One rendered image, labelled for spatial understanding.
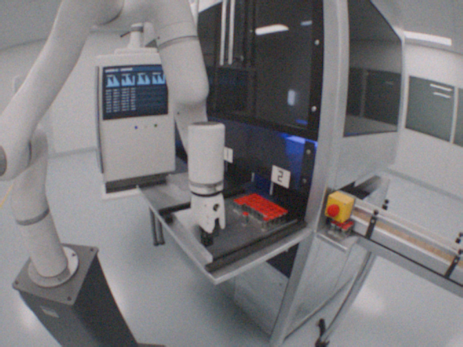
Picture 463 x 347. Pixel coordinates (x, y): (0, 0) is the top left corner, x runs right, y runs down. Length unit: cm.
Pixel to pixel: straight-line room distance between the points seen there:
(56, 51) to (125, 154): 101
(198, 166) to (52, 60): 41
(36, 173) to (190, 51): 48
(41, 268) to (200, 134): 57
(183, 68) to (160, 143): 101
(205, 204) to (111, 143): 94
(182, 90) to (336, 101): 44
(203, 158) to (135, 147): 94
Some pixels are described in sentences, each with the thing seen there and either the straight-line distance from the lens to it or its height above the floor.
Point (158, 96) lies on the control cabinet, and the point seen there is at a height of 128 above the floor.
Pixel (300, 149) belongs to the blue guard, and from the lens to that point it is 79.
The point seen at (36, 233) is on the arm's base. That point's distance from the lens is 65.
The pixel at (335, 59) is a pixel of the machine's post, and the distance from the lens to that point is 73.
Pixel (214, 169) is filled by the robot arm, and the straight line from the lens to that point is 52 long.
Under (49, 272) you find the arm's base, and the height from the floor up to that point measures 89.
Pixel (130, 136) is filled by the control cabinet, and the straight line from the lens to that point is 140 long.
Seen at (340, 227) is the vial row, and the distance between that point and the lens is 81.
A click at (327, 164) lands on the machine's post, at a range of 74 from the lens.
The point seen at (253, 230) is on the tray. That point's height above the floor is 88.
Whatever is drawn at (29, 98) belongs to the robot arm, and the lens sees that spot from 54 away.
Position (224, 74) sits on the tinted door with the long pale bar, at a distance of 112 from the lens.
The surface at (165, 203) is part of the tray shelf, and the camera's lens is 95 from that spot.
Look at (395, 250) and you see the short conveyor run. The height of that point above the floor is 89.
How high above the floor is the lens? 131
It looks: 20 degrees down
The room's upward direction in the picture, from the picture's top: 3 degrees clockwise
